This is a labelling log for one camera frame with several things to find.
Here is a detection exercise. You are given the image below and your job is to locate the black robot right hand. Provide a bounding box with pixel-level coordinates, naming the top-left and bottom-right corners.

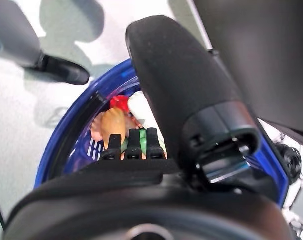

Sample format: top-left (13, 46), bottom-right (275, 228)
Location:
top-left (2, 15), bottom-right (296, 240)

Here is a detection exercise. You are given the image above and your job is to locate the blue plastic shopping basket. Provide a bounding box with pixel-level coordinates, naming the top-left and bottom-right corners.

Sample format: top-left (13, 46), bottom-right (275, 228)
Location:
top-left (33, 58), bottom-right (290, 208)

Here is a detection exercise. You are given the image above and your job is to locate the green white napa cabbage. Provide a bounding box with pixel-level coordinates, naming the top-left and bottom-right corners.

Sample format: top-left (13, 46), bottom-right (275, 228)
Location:
top-left (127, 91), bottom-right (169, 160)

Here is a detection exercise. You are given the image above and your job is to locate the orange toy figure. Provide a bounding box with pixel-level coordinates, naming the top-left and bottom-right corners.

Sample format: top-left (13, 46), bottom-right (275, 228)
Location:
top-left (101, 107), bottom-right (127, 160)

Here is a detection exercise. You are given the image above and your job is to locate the red bell pepper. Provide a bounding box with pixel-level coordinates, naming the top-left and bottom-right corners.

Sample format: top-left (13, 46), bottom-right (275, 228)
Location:
top-left (110, 94), bottom-right (131, 111)

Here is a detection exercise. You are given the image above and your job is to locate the silver robot right leg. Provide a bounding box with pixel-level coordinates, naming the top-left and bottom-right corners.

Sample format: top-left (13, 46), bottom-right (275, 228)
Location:
top-left (0, 0), bottom-right (91, 86)

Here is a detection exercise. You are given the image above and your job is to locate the coiled black cable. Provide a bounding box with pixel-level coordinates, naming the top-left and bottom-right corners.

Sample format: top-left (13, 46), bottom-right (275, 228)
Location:
top-left (276, 142), bottom-right (303, 185)

